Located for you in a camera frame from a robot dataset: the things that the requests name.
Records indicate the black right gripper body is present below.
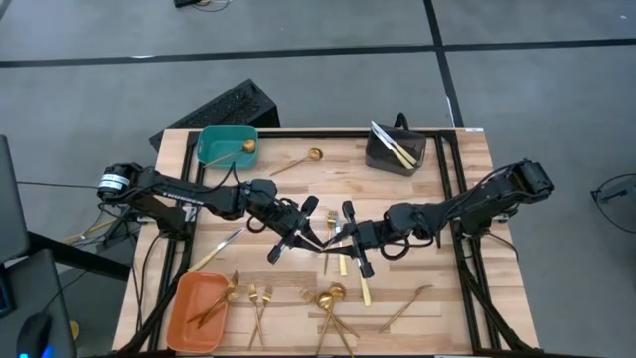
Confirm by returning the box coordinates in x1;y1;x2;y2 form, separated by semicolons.
355;218;395;256

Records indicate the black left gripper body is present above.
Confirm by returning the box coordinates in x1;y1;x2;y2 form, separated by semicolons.
267;196;308;245

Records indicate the gold utensil handle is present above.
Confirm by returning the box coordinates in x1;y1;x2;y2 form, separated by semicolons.
358;272;373;308

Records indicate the dark grey plastic bin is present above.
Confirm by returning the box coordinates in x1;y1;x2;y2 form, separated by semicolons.
364;123;428;178

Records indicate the pair of gold forks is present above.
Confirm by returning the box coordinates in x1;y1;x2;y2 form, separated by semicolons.
246;285;274;351

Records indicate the teal plastic bin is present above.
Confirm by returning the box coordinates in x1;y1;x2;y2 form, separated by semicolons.
196;124;260;170

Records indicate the orange plastic bin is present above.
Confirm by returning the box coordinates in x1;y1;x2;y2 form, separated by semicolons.
165;270;231;355

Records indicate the black stand leg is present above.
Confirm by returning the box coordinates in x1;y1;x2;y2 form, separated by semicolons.
24;230;132;282

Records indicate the grey side desk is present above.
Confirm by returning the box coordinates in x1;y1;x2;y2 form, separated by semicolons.
0;248;77;358

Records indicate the black computer mouse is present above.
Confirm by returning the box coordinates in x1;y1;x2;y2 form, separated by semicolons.
16;311;54;358

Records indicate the grey panel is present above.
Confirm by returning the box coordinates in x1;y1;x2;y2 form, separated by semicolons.
0;134;30;265

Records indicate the black aluminium table frame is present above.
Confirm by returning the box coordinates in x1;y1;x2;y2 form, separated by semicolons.
114;127;541;357

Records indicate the yellow cable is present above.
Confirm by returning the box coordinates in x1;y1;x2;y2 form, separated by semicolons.
62;216;121;245

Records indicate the thin black floor cable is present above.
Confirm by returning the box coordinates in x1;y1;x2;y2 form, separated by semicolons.
17;179;100;193

